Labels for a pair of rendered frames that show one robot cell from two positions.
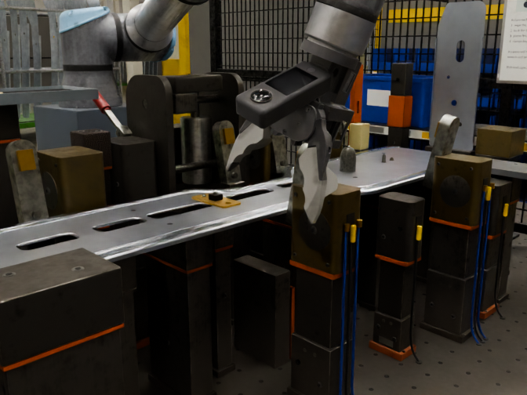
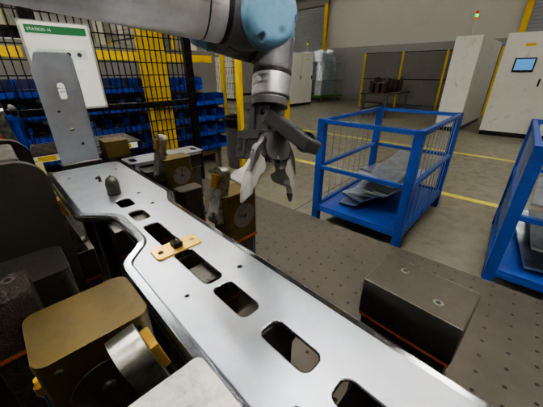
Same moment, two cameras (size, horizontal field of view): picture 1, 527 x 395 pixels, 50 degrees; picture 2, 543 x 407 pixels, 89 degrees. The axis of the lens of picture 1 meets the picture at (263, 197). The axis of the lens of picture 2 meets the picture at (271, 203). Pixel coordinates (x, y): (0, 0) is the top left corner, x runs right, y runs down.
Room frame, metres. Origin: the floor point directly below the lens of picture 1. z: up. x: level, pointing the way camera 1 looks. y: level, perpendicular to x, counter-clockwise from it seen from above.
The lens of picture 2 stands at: (0.70, 0.49, 1.28)
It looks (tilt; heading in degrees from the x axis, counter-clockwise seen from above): 25 degrees down; 270
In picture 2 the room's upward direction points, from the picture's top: straight up
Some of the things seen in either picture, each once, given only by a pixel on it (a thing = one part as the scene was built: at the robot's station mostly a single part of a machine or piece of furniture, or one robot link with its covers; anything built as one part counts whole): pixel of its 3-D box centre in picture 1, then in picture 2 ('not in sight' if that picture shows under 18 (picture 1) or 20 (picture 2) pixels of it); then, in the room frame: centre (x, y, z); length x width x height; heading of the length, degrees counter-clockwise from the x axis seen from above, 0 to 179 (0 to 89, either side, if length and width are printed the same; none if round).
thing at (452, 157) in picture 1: (462, 250); (185, 204); (0.99, -0.37, 0.87); 0.12 x 0.07 x 0.35; 44
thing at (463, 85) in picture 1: (456, 77); (66, 111); (1.37, -0.46, 1.17); 0.12 x 0.01 x 0.34; 44
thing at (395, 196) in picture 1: (403, 279); (198, 230); (0.92, -0.25, 0.84); 0.10 x 0.05 x 0.29; 44
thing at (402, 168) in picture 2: not in sight; (386, 168); (-0.38, -1.99, 0.48); 1.20 x 0.80 x 0.95; 48
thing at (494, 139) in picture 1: (493, 204); (124, 183); (1.29, -0.55, 0.88); 0.08 x 0.08 x 0.36; 44
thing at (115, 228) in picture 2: (292, 264); (151, 270); (0.99, -0.05, 0.84); 0.12 x 0.05 x 0.29; 44
